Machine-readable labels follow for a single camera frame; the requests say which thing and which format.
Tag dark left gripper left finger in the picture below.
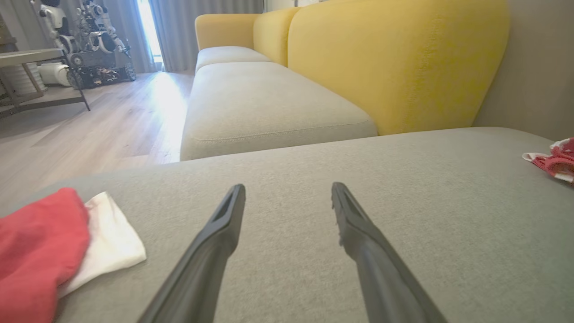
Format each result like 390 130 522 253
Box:
137 183 247 323

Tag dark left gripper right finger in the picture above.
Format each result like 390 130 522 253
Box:
331 182 449 323

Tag red jersey white sleeves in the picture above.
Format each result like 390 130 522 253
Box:
0 188 147 323

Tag red mesh shorts white stripe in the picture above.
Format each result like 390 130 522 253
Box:
522 137 574 184

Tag large grey sofa seat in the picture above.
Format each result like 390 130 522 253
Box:
0 127 574 323

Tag large yellow sofa back cushion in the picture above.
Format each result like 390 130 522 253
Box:
287 0 511 136

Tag small grey sofa seat cushion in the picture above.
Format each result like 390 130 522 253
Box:
195 46 272 72

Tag narrow yellow sofa back cushion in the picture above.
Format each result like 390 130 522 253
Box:
253 7 301 67

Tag white cylinder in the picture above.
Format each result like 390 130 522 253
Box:
38 63 72 87

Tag white grey tracked robot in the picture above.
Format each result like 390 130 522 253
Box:
31 0 137 88

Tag grey sofa back cushion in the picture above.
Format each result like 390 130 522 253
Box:
473 0 574 142

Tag white ribbed basket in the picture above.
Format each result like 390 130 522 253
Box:
0 65 45 96

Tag grey low table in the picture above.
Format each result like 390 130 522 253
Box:
0 48 91 119

